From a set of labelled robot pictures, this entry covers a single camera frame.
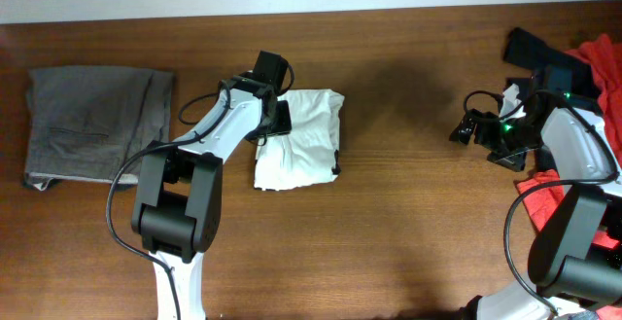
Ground white t-shirt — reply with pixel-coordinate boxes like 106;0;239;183
254;89;345;191

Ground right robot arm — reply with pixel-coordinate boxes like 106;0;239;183
449;65;621;319

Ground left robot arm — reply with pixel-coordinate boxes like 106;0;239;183
131;51;294;319

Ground red t-shirt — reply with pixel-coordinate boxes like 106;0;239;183
516;34;621;320

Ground black garment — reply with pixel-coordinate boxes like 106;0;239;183
502;26;602;173

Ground folded grey trousers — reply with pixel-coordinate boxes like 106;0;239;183
24;65;175;191

